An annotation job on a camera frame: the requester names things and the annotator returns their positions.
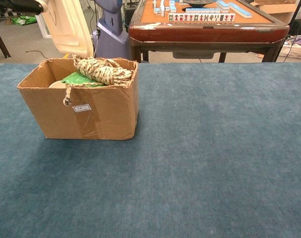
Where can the green snack packet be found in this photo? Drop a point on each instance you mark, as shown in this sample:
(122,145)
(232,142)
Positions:
(24,20)

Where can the black mahjong table centre dish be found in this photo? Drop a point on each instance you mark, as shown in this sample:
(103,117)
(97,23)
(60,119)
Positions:
(197,2)

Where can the brown cardboard box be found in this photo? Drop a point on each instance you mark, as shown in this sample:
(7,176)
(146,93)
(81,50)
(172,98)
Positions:
(111,114)

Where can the white plastic basket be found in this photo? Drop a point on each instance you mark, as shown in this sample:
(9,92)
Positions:
(295,50)

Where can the green foil packet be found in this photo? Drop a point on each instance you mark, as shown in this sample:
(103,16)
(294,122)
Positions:
(77,79)

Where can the blue felt table mat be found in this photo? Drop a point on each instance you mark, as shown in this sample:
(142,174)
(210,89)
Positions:
(215,148)

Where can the white paper cup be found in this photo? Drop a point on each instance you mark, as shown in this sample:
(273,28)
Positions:
(57,85)

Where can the face-up mahjong tile row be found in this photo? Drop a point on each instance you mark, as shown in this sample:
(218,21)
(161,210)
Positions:
(202,17)

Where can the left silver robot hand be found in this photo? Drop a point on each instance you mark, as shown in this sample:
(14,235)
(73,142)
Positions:
(16,6)

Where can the white framed glass partition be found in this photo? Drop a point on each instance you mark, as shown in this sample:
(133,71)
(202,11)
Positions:
(45,29)

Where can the brown mahjong table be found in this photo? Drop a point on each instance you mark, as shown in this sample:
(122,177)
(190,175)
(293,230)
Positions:
(202,32)

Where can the open cardboard box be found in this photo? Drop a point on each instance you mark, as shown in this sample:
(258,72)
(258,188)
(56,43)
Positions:
(276,8)

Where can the black table leg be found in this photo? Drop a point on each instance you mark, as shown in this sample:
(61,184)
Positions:
(0,42)

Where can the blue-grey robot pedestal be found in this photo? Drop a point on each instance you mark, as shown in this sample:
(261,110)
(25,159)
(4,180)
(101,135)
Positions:
(111,44)

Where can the blue-backed mahjong tile wall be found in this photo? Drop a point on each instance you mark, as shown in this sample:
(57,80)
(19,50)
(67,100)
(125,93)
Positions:
(240,10)
(202,10)

